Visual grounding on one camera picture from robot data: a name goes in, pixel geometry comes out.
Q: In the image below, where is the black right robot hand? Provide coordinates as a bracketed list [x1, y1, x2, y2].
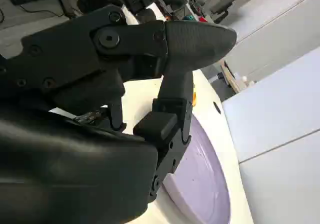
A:
[0, 4, 238, 224]

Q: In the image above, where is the lilac plate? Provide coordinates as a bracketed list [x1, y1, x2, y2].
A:
[161, 113, 232, 224]

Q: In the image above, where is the wooden board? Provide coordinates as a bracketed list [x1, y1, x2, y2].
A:
[221, 60, 241, 95]

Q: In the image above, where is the black floor cable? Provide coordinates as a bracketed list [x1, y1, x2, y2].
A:
[19, 3, 66, 18]

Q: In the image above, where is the white workshop desk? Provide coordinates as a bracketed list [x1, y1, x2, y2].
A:
[121, 5, 166, 27]

